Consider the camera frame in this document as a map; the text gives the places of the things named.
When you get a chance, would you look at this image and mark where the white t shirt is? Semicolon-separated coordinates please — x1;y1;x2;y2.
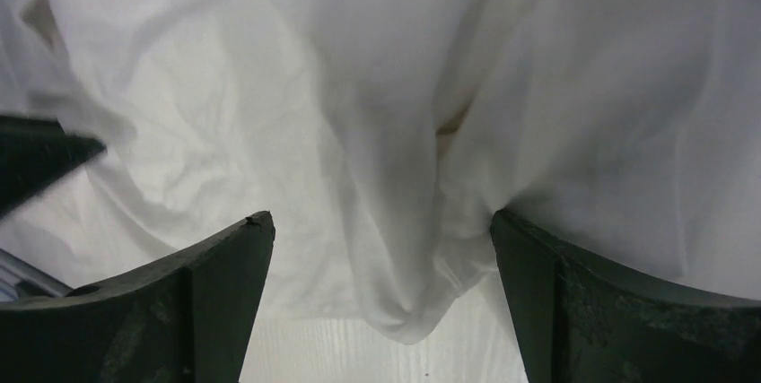
1;0;760;344

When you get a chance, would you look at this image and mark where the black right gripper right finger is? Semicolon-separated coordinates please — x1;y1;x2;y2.
490;209;760;382

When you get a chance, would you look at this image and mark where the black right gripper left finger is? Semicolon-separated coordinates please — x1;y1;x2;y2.
1;212;276;382

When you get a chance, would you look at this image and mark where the aluminium frame rail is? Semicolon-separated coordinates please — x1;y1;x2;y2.
1;249;73;303

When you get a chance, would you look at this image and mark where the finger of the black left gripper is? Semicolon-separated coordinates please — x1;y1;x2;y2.
1;114;106;217

